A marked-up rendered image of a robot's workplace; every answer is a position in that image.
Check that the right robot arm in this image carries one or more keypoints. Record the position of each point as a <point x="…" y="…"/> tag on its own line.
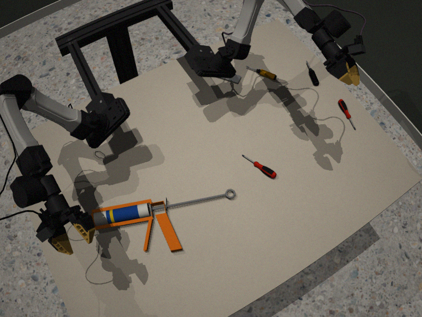
<point x="32" y="160"/>

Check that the orange-handled screwdriver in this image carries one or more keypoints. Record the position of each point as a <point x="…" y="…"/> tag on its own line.
<point x="265" y="73"/>

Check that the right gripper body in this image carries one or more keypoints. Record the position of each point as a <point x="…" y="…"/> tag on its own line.
<point x="69" y="214"/>

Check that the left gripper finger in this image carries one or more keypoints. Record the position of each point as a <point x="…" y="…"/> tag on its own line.
<point x="347" y="77"/>
<point x="354" y="75"/>

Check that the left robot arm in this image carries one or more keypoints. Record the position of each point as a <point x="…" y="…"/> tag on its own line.
<point x="238" y="46"/>

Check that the black-handled screwdriver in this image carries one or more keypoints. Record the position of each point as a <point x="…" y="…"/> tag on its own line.
<point x="313" y="76"/>

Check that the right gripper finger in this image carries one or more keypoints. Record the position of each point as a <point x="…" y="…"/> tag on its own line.
<point x="62" y="244"/>
<point x="88" y="236"/>

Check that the red and black screwdriver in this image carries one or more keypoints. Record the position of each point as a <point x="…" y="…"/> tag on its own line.
<point x="344" y="109"/>
<point x="269" y="172"/>

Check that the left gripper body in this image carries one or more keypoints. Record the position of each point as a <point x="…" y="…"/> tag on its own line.
<point x="336" y="61"/>

